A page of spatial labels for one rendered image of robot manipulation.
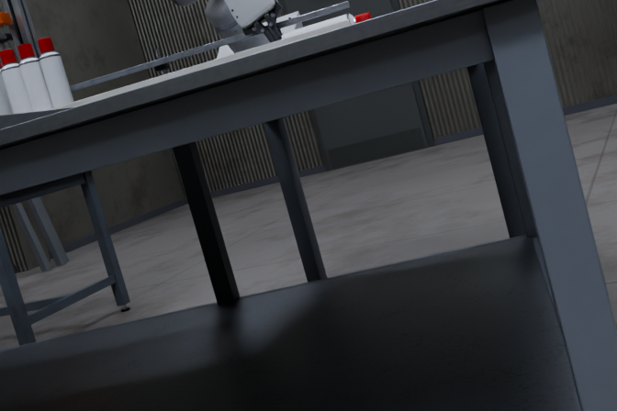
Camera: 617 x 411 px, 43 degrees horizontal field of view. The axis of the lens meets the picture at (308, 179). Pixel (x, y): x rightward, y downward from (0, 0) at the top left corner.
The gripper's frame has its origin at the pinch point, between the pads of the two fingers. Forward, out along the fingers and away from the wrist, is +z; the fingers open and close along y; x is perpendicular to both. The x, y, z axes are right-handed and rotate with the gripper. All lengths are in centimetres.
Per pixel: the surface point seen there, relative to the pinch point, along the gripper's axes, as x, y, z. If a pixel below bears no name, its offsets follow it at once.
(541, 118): 82, -35, 40
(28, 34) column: -13, 56, -42
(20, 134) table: 85, 19, 5
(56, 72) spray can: 2, 49, -25
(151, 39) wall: -753, 271, -223
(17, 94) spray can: 3, 60, -26
